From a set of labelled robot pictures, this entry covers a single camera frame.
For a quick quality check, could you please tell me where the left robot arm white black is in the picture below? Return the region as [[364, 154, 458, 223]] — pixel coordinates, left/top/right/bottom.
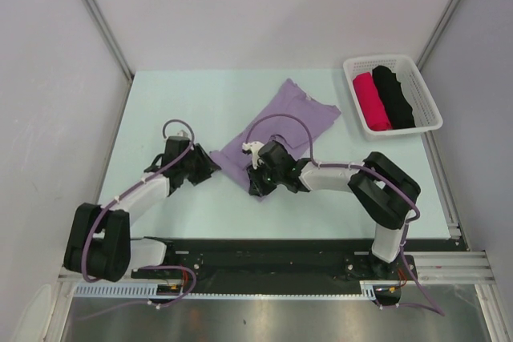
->
[[63, 136, 220, 282]]

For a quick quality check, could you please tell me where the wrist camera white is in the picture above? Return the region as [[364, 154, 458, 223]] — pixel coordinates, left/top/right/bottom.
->
[[176, 130, 189, 139], [241, 141, 264, 170]]

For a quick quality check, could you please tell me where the rolled black t shirt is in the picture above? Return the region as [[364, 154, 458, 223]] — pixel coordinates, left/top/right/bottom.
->
[[372, 66, 415, 130]]

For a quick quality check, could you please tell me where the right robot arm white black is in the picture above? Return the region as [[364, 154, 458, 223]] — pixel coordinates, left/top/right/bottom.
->
[[242, 140, 421, 279]]

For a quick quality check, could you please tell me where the purple cable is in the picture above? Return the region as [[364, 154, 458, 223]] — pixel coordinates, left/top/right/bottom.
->
[[79, 119, 198, 311], [244, 114, 446, 317]]

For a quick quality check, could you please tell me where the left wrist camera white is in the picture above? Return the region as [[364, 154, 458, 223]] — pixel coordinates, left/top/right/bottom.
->
[[176, 130, 189, 139]]

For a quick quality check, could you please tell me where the purple t shirt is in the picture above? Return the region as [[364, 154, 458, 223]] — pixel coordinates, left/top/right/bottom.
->
[[209, 78, 341, 191]]

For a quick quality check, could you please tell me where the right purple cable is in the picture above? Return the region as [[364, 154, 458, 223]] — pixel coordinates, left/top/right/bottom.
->
[[244, 114, 446, 317]]

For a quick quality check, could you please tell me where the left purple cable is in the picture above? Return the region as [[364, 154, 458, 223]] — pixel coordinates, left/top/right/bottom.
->
[[79, 119, 198, 311]]

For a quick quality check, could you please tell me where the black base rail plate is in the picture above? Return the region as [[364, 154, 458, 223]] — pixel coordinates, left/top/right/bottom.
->
[[131, 239, 416, 296]]

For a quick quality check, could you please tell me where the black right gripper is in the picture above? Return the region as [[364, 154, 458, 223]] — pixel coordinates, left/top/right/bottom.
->
[[246, 159, 283, 198]]

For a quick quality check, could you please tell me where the white plastic basket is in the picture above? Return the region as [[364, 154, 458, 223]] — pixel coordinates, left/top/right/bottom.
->
[[343, 54, 443, 141]]

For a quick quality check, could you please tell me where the white slotted cable duct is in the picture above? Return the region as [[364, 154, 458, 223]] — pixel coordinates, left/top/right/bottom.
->
[[74, 280, 402, 302]]

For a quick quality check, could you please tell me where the rolled red t shirt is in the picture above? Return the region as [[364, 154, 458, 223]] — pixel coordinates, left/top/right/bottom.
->
[[353, 72, 392, 131]]

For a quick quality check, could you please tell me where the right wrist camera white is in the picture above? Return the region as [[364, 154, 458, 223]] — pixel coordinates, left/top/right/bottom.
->
[[241, 141, 264, 170]]

